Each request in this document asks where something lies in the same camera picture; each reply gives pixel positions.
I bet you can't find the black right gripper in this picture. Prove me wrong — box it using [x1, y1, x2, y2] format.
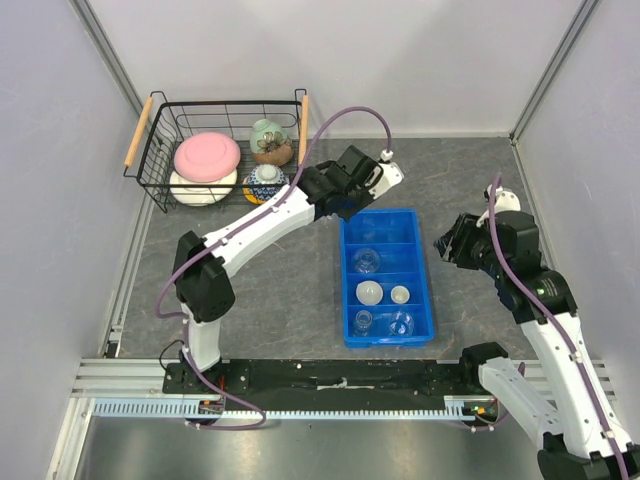
[433, 210, 509, 280]

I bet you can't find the clear glass flask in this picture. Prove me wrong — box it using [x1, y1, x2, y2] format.
[351, 248, 382, 274]

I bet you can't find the white ceramic crucible cup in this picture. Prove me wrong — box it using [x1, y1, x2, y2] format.
[390, 285, 411, 305]

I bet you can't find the blue plastic compartment bin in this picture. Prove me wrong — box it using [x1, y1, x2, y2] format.
[340, 208, 435, 349]

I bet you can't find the white ceramic evaporating dish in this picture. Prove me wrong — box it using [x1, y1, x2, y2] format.
[355, 280, 384, 306]

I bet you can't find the clear glass jar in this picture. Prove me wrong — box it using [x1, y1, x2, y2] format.
[353, 310, 373, 337]

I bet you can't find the clear glass beaker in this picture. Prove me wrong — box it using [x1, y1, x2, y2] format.
[389, 310, 415, 337]

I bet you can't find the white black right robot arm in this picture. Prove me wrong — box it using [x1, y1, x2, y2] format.
[434, 211, 639, 479]

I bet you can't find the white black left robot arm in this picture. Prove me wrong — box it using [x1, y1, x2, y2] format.
[174, 146, 403, 393]

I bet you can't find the blue white patterned bowl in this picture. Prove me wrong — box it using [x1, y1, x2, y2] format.
[243, 164, 289, 202]

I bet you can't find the green floral ceramic bowl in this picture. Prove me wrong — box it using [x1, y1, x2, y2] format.
[249, 118, 294, 167]

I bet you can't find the yellow plate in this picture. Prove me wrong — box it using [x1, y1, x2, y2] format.
[243, 189, 264, 205]

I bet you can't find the pink ceramic plate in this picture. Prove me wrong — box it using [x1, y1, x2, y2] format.
[174, 132, 241, 183]

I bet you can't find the white ceramic bowl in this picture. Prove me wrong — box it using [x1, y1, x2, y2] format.
[169, 169, 238, 207]

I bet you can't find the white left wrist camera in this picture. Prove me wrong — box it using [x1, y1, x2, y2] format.
[365, 150, 404, 200]

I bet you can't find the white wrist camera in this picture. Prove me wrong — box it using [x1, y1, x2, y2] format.
[476, 186, 521, 227]
[365, 150, 404, 200]

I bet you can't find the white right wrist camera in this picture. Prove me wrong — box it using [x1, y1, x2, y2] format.
[476, 186, 521, 227]

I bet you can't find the black wire basket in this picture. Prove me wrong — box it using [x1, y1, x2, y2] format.
[123, 88, 309, 212]

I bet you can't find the light blue cable duct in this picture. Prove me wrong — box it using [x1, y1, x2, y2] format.
[92, 396, 501, 420]

